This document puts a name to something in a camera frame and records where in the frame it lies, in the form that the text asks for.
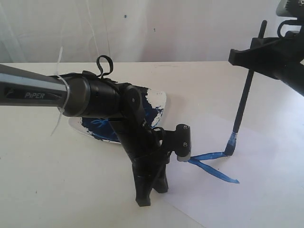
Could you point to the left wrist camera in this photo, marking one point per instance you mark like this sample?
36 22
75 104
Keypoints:
178 141

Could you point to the black paintbrush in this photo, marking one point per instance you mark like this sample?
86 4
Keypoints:
231 144

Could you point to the white plate with blue paint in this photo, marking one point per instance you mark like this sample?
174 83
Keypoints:
154 102

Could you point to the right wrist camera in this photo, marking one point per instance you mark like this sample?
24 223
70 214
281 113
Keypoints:
290 8

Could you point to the white paper sheet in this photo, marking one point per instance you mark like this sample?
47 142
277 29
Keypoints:
270 188

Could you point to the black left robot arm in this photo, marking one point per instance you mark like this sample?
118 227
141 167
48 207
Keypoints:
104 109

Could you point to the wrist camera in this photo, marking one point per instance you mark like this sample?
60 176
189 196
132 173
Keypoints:
290 8
178 141

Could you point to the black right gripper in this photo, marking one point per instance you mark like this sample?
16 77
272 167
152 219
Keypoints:
281 61

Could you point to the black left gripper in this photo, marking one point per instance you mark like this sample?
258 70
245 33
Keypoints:
149 166

